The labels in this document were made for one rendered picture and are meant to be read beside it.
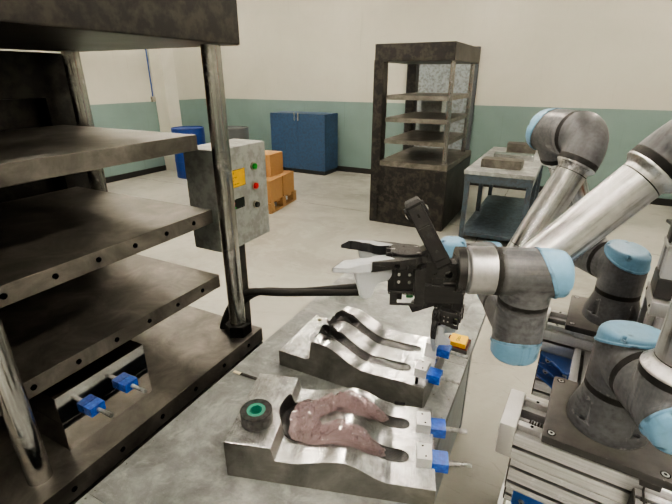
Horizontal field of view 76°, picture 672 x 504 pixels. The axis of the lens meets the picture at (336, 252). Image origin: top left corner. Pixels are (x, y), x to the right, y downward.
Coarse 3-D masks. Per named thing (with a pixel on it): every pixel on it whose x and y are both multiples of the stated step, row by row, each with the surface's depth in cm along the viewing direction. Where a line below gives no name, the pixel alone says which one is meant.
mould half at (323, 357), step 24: (360, 312) 154; (312, 336) 152; (360, 336) 144; (384, 336) 148; (408, 336) 147; (288, 360) 144; (312, 360) 139; (336, 360) 134; (360, 360) 135; (408, 360) 134; (432, 360) 134; (360, 384) 133; (384, 384) 128; (408, 384) 124; (432, 384) 134
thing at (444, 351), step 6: (426, 342) 135; (426, 348) 135; (438, 348) 134; (444, 348) 134; (450, 348) 134; (426, 354) 136; (432, 354) 135; (438, 354) 134; (444, 354) 133; (450, 354) 135; (456, 354) 133; (462, 354) 133
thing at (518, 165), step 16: (512, 144) 557; (480, 160) 509; (496, 160) 462; (512, 160) 459; (528, 160) 503; (480, 176) 452; (496, 176) 443; (512, 176) 436; (528, 176) 429; (464, 192) 466; (480, 192) 547; (528, 192) 435; (464, 208) 471; (480, 208) 566; (496, 208) 566; (512, 208) 566; (528, 208) 444; (464, 224) 479; (480, 224) 504; (496, 224) 504; (512, 224) 504
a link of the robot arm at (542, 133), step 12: (552, 108) 118; (540, 120) 116; (552, 120) 112; (564, 120) 108; (528, 132) 120; (540, 132) 115; (552, 132) 111; (528, 144) 123; (540, 144) 117; (552, 144) 112; (540, 156) 121; (552, 156) 117; (552, 168) 121; (588, 252) 129; (576, 264) 134
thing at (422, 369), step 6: (420, 360) 130; (420, 366) 127; (426, 366) 127; (414, 372) 127; (420, 372) 126; (426, 372) 126; (432, 372) 127; (438, 372) 127; (426, 378) 126; (432, 378) 125; (438, 378) 124; (444, 378) 126; (438, 384) 125
